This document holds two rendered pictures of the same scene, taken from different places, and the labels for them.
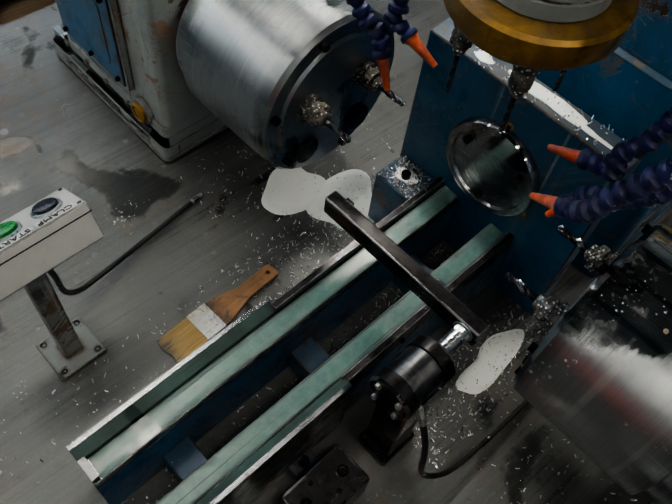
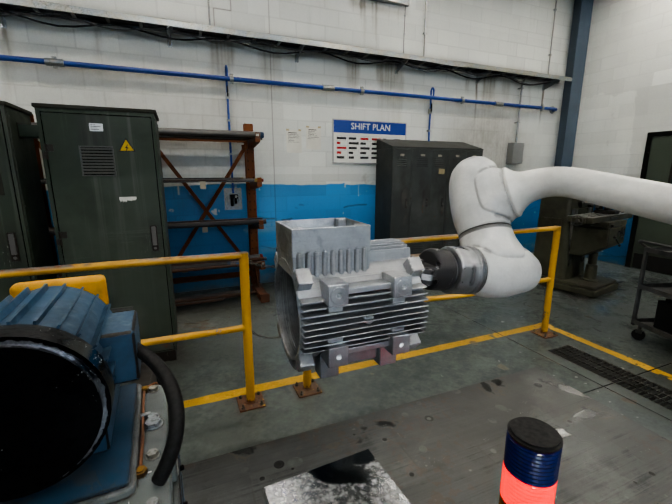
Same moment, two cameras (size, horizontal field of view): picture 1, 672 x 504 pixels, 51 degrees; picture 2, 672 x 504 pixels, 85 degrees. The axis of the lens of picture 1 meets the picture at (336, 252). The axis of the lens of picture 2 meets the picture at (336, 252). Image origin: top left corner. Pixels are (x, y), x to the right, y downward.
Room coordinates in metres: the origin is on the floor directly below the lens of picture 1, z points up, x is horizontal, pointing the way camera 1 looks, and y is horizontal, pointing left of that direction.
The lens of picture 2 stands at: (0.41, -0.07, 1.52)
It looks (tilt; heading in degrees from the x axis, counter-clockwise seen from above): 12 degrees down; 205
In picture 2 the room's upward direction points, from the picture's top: straight up
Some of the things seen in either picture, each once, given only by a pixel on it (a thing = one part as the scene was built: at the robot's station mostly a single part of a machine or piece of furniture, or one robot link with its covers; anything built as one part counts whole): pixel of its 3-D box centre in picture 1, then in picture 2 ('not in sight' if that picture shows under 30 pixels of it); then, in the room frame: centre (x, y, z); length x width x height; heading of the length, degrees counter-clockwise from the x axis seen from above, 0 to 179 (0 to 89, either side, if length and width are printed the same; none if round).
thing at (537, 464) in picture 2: not in sight; (531, 452); (-0.04, -0.02, 1.19); 0.06 x 0.06 x 0.04
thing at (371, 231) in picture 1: (400, 266); not in sight; (0.46, -0.08, 1.02); 0.26 x 0.04 x 0.03; 51
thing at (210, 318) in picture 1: (222, 309); not in sight; (0.48, 0.15, 0.80); 0.21 x 0.05 x 0.01; 143
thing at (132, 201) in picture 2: not in sight; (119, 242); (-1.44, -2.82, 0.98); 0.72 x 0.49 x 1.96; 138
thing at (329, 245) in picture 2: not in sight; (321, 245); (-0.09, -0.33, 1.41); 0.12 x 0.11 x 0.07; 136
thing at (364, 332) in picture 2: not in sight; (345, 299); (-0.12, -0.30, 1.32); 0.20 x 0.19 x 0.19; 136
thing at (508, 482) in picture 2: not in sight; (527, 483); (-0.04, -0.02, 1.14); 0.06 x 0.06 x 0.04
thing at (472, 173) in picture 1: (489, 169); not in sight; (0.64, -0.19, 1.01); 0.15 x 0.02 x 0.15; 51
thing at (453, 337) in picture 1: (442, 349); not in sight; (0.36, -0.14, 1.01); 0.08 x 0.02 x 0.02; 141
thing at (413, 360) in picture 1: (515, 339); not in sight; (0.44, -0.25, 0.92); 0.45 x 0.13 x 0.24; 141
